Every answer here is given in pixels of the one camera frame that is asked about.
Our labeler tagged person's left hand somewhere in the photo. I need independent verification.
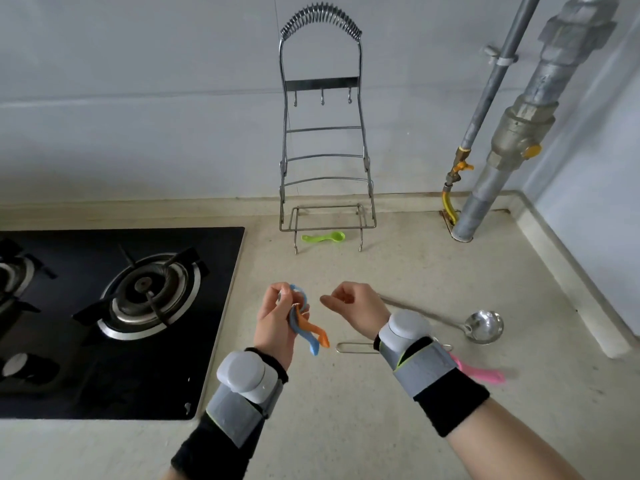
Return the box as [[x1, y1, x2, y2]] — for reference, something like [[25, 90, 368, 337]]
[[252, 282, 311, 371]]

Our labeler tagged person's right hand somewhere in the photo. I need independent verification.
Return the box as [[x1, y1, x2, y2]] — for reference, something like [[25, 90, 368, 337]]
[[320, 281, 392, 341]]

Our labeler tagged orange plastic measuring spoon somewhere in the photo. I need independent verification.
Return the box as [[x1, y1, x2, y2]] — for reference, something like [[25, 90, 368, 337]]
[[295, 317, 331, 349]]

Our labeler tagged blue plastic measuring spoon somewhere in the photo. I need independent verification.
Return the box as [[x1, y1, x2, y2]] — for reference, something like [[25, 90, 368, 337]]
[[288, 285, 321, 357]]

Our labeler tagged person's right forearm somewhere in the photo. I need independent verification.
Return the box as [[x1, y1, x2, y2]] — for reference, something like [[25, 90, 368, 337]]
[[374, 311, 587, 480]]

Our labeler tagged grey wrist tracker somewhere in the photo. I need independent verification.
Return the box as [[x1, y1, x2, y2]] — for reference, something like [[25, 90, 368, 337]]
[[206, 350, 284, 448], [377, 310, 459, 398]]

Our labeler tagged gas burner with pan support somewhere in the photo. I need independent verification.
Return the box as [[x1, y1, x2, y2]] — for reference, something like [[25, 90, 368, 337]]
[[73, 245, 210, 342], [0, 238, 57, 316]]

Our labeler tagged steel ladle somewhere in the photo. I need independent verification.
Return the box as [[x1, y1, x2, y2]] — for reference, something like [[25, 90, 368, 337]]
[[379, 296, 505, 345]]

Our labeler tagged black wristband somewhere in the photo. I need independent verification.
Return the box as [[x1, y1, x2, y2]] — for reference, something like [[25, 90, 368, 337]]
[[170, 347, 290, 480], [373, 337, 491, 438]]

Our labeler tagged pink plastic measuring spoon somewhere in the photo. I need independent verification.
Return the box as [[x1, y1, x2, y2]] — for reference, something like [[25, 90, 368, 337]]
[[448, 353, 506, 385]]

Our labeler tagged black glass gas stove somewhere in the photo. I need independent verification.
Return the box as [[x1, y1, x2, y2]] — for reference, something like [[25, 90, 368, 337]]
[[0, 227, 246, 421]]

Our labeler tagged thick grey pipe with valve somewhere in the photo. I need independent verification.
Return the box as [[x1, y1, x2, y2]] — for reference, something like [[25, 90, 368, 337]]
[[451, 0, 624, 243]]

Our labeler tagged silver stove knob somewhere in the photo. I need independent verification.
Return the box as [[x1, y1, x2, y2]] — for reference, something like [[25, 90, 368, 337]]
[[0, 352, 61, 384]]

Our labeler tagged thin grey metal pipe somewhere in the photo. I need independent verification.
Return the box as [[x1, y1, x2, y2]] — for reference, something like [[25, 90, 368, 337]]
[[458, 0, 544, 151]]

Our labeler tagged white pipe clamp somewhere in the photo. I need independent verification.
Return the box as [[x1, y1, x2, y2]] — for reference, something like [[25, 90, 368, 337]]
[[482, 44, 519, 68]]

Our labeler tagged metal wire loop handle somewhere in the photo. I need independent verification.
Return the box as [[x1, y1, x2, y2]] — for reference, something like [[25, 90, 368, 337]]
[[335, 341, 454, 355]]

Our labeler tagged yellow gas hose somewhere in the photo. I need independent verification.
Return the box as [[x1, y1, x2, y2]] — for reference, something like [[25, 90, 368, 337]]
[[441, 189, 459, 226]]

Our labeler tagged brass gas valve yellow handle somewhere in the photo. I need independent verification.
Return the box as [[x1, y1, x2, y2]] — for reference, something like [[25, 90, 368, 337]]
[[443, 147, 475, 191]]

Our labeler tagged chrome wire kitchen rack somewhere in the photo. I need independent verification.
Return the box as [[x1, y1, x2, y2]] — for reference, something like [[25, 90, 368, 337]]
[[278, 2, 377, 255]]

